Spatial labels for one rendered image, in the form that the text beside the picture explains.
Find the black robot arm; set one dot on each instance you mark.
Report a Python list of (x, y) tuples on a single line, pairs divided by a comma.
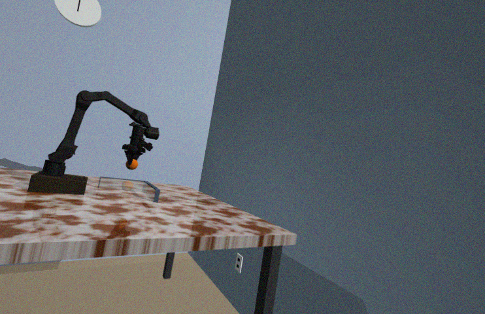
[(55, 165)]

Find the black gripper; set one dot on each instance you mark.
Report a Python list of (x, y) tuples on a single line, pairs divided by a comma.
[(132, 150)]

